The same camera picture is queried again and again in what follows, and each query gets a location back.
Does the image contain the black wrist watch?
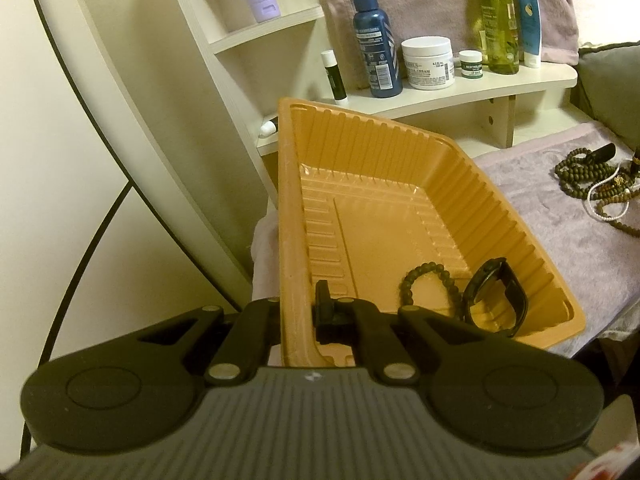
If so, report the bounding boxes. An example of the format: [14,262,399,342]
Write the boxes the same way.
[462,257,528,338]

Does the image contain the dark bead bracelet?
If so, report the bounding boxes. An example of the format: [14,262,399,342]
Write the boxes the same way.
[398,261,464,319]

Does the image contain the white pearl necklace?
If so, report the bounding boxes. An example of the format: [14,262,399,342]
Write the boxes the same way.
[584,161,639,224]

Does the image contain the dark bead necklace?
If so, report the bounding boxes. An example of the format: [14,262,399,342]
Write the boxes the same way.
[553,146,626,201]

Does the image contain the orange plastic tray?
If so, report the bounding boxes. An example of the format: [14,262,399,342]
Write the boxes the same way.
[278,98,586,367]

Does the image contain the lilac towel on table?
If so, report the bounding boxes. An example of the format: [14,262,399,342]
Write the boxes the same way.
[254,124,639,356]

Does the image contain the black tube lying flat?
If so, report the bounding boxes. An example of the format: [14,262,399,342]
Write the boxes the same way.
[258,117,278,139]

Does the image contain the cream wooden shelf unit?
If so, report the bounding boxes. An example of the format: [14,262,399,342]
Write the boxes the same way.
[22,0,597,306]

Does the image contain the grey cushion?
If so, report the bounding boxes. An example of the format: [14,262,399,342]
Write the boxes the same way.
[570,41,640,150]

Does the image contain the small green-label jar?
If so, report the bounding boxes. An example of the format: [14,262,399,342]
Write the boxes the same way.
[459,50,484,79]

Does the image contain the white cream jar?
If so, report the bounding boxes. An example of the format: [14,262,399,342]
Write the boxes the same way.
[401,36,454,90]

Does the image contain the green olive oil bottle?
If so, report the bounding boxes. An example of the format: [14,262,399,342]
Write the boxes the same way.
[480,0,520,75]

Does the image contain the black white lip balm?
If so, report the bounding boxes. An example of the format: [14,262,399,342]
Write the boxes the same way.
[321,49,348,105]

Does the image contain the blue spray bottle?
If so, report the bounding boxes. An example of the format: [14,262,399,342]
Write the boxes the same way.
[352,0,402,99]

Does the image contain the blue white tube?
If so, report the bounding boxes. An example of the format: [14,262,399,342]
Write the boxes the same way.
[518,0,541,68]

